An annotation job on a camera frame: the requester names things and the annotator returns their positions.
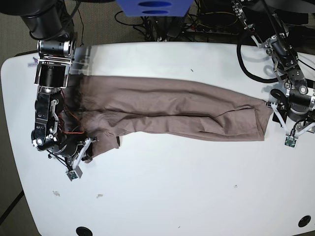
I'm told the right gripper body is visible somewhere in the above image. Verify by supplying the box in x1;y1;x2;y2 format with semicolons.
47;136;97;170

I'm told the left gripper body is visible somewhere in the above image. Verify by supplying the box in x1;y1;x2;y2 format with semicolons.
273;102;315;133

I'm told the mauve T-shirt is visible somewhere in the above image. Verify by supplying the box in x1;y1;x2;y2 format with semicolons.
63;75;273;156

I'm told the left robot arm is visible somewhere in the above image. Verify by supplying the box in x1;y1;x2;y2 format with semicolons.
231;0;315;136

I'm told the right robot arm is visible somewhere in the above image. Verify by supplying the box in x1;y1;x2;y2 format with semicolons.
0;0;92;173

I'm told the small white logo sticker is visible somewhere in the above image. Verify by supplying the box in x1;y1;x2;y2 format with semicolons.
28;57;38;67

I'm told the black power strip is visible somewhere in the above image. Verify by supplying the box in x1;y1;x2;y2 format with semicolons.
183;23;239;35

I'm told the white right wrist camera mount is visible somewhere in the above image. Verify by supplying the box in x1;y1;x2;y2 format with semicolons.
46;137;99;182

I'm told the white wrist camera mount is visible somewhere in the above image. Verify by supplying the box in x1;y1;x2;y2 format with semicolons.
266;102;315;148
46;137;99;182

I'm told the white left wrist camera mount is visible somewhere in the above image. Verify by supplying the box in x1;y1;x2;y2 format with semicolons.
266;102;315;148

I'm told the black left cable grommet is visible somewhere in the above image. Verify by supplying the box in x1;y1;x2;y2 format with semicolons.
76;227;93;236

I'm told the black cable grommet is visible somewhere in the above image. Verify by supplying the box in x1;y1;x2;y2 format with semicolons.
76;227;93;236
298;215;311;228

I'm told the black right cable grommet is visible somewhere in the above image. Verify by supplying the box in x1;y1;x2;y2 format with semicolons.
298;215;311;228

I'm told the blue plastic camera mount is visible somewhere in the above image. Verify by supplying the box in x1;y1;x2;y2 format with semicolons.
116;0;193;17

